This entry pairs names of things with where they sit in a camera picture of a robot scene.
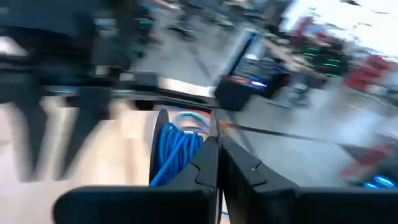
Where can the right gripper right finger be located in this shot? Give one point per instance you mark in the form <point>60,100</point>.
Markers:
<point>248,193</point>

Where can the red device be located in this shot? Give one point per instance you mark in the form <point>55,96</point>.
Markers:
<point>245,81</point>

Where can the black equipment case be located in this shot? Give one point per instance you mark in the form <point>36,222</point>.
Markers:
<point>233,96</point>

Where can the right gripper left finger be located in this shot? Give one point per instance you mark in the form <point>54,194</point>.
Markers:
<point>186,199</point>

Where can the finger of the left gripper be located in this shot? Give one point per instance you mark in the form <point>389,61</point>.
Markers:
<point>84,124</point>
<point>31,130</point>

